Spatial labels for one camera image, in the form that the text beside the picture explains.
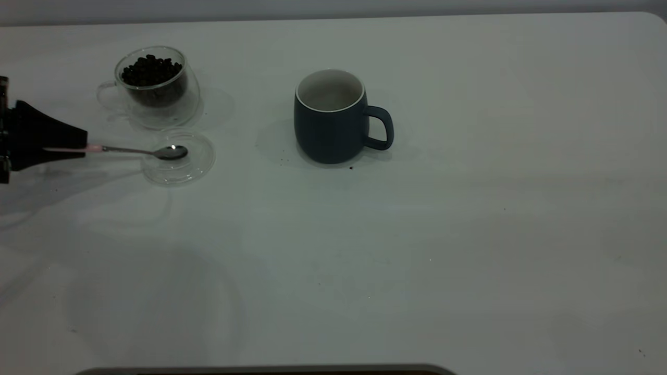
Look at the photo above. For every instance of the clear round glass lid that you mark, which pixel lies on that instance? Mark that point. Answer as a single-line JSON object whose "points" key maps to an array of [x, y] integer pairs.
{"points": [[180, 172]]}

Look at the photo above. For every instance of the dark grey ceramic mug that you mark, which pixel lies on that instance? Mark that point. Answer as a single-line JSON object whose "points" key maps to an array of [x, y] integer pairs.
{"points": [[328, 133]]}

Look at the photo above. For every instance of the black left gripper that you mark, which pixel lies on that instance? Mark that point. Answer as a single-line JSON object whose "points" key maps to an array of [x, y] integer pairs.
{"points": [[4, 130]]}

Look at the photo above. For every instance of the dark coffee bean pile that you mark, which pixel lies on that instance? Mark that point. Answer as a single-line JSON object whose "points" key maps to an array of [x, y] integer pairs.
{"points": [[152, 73]]}

